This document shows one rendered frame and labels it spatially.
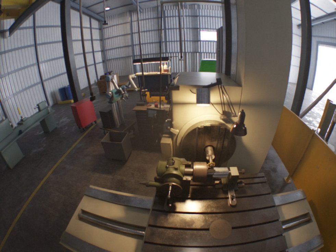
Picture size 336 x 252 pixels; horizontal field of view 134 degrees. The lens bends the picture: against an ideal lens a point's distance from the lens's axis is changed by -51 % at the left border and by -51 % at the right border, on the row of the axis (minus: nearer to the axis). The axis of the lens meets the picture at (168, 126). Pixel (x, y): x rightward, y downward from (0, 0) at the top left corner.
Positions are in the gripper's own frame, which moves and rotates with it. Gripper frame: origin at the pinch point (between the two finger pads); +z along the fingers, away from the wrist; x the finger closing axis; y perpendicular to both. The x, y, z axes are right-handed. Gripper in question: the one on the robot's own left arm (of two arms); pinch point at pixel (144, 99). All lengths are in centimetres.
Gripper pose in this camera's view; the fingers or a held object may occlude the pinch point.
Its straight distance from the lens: 357.7
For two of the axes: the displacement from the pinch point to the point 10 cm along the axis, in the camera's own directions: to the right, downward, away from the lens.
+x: 9.8, 0.5, -1.9
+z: 0.5, 8.7, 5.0
